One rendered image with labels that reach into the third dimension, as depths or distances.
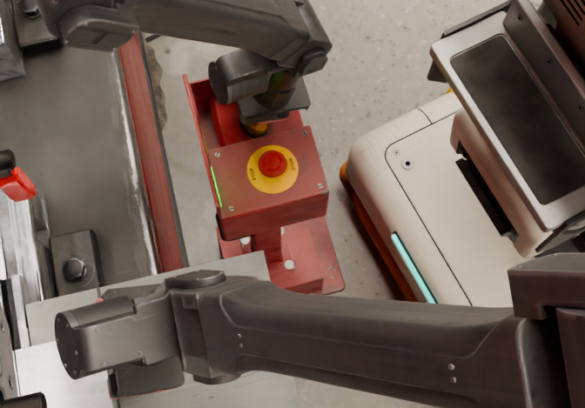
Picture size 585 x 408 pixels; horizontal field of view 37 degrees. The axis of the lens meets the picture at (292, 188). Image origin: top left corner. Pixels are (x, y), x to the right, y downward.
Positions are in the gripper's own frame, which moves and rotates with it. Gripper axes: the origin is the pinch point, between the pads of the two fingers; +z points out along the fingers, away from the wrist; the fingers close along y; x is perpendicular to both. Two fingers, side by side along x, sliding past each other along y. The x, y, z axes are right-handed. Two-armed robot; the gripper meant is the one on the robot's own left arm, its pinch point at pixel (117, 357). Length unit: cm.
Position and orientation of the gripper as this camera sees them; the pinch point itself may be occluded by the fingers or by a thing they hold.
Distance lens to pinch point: 94.0
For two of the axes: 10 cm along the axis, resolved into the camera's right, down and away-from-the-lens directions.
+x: 8.6, -0.4, 5.0
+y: 2.2, 9.3, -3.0
